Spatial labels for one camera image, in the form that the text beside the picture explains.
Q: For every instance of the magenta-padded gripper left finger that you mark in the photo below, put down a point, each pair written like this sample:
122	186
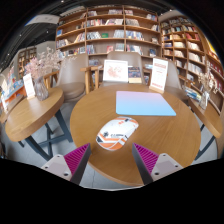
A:
76	160

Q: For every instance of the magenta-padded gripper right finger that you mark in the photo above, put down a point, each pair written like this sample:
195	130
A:
146	160

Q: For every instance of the white and orange computer mouse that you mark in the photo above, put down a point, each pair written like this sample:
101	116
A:
116	133

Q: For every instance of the pink-blue gradient mouse pad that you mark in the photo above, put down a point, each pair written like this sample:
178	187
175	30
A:
143	103

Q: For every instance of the round wooden side table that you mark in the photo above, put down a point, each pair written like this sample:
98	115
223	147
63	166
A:
210	118
33	113

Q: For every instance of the beige upholstered wooden armchair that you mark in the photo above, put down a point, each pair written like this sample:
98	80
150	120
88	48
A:
133	60
71	83
174	80

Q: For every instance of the glass vase with pink flowers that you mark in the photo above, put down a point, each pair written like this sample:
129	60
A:
41	88

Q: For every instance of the stack of colourful books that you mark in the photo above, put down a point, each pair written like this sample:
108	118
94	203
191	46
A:
192	94

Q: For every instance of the glass vase with dried flowers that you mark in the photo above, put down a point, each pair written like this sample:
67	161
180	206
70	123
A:
204	100

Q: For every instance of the white and orange sign stand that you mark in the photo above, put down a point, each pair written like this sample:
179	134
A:
159	75

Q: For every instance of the dark standing book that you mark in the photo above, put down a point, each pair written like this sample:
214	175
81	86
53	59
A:
134	74

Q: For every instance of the small white table sign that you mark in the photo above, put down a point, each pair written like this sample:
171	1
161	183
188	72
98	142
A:
29	86

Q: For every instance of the orange book display table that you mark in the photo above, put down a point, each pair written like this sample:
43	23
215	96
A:
11	93

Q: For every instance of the white framed red drawing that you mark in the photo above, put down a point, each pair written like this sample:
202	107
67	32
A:
115	70

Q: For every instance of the small distant bookshelf unit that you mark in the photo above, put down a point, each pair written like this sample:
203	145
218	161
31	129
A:
26	60

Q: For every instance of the angled wooden bookshelf unit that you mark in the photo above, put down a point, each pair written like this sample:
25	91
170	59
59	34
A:
186	50

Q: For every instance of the large wooden bookshelf unit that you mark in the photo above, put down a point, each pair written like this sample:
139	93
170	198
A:
106	30

